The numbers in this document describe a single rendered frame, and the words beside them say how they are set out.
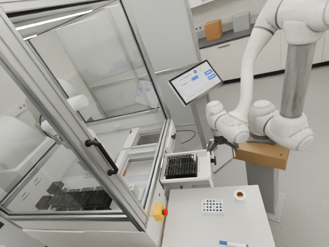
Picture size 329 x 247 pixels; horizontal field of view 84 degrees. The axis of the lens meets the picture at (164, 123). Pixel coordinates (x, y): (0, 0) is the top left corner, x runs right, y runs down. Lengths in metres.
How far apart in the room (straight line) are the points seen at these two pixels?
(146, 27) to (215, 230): 2.34
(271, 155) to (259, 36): 0.72
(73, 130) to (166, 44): 2.15
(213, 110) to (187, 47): 1.69
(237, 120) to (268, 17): 0.47
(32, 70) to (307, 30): 0.95
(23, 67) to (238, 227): 1.16
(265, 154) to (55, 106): 1.18
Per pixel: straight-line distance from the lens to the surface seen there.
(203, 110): 2.14
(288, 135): 1.17
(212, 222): 1.22
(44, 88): 0.64
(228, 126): 0.92
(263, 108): 1.27
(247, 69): 1.01
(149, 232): 1.13
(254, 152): 1.36
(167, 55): 2.69
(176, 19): 2.56
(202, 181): 1.24
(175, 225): 1.26
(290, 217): 2.11
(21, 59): 0.63
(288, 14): 0.98
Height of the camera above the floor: 1.85
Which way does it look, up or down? 32 degrees down
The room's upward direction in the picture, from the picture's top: 22 degrees counter-clockwise
